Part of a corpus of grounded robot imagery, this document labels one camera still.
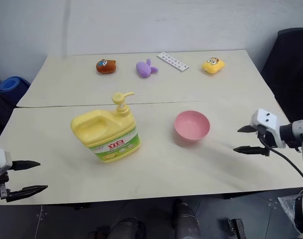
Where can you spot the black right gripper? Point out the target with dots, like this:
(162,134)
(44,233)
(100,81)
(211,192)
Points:
(267,139)

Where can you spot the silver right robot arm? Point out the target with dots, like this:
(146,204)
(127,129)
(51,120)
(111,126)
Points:
(302,134)

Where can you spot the pink plastic bowl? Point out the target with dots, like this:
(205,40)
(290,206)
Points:
(191,124)

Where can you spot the yellow detergent pump bottle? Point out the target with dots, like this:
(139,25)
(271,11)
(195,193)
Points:
(104,132)

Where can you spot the clear plastic bag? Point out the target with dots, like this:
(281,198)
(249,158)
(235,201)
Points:
(287,204)

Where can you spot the black office chair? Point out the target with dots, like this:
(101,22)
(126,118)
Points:
(288,74)

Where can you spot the yellow cartoon plush toy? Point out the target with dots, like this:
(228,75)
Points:
(213,65)

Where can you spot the blue rolled foam mat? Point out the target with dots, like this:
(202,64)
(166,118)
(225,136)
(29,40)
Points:
(13,85)

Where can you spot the dark cylindrical shape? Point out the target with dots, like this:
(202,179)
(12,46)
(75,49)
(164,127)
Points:
(187,220)

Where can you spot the dark rounded shape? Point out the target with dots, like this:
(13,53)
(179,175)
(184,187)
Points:
(127,229)

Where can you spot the purple bunny plush toy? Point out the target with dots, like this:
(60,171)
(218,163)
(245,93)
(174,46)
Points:
(144,69)

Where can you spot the brown bear plush toy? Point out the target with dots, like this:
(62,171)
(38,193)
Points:
(106,66)

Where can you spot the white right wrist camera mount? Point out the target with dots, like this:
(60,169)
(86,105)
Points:
(266,119)

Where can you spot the black rectangular bracket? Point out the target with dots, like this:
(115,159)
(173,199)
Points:
(236,229)

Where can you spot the white wall conduit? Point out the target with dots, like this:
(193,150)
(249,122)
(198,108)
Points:
(66,27)

